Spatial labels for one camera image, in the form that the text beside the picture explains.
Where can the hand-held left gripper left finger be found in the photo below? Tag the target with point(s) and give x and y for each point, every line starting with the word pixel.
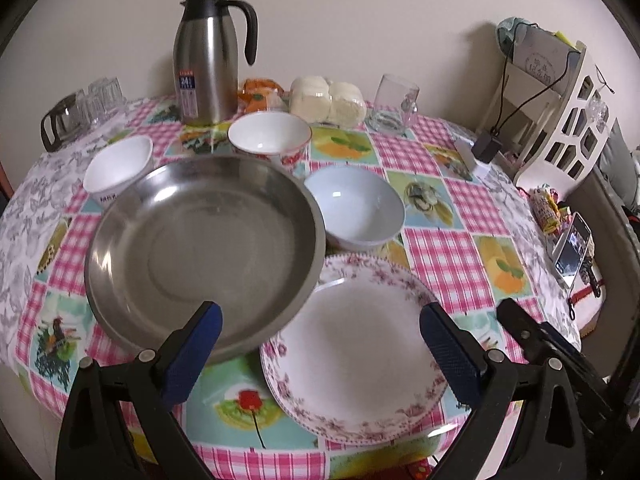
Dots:
pixel 195 350

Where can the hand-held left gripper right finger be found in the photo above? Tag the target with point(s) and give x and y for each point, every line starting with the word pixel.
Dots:
pixel 450 355

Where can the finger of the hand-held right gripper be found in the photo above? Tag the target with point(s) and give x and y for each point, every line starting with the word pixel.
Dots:
pixel 530 327

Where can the stainless steel plate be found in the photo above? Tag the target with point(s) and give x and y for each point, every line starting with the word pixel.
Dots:
pixel 200 260

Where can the pink floral rimmed plate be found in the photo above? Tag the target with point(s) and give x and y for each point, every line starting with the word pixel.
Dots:
pixel 350 350

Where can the small white bowl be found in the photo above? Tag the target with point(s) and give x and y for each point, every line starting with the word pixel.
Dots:
pixel 117 165

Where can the white bowl with red print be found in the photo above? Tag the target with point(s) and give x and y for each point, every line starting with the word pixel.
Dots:
pixel 270 132

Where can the smartphone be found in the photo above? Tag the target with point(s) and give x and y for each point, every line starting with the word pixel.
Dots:
pixel 572 247

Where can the pink checkered tablecloth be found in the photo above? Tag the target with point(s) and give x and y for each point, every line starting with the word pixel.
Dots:
pixel 440 260

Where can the colourful snack packet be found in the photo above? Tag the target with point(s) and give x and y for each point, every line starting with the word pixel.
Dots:
pixel 547 210

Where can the light blue bowl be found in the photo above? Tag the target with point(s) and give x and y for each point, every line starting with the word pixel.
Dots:
pixel 355 205

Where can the white power strip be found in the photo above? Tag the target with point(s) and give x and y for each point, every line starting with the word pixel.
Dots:
pixel 470 160

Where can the black charger adapter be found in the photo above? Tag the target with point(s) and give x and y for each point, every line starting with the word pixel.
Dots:
pixel 486 146

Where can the white cutout storage rack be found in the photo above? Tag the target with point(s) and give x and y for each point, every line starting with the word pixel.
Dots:
pixel 565 125

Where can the clear glass mug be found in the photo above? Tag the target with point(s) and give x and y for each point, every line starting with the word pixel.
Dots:
pixel 392 105

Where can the clear glass cup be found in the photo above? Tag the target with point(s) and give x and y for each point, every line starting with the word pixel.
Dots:
pixel 106 92
pixel 94 110

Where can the orange snack packet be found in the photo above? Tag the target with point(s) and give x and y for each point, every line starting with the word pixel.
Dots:
pixel 257 95

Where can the glass coffee pot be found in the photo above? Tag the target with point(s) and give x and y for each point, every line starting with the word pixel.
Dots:
pixel 65 120

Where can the white paper packet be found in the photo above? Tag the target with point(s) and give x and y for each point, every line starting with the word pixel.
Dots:
pixel 542 57

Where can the bag of white steamed buns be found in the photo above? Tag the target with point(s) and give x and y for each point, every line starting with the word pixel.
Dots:
pixel 320 100

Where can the stainless steel thermos jug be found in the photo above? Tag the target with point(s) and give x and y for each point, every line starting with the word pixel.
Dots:
pixel 205 60

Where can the teal patterned pouch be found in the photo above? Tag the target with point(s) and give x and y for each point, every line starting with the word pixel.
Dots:
pixel 510 35

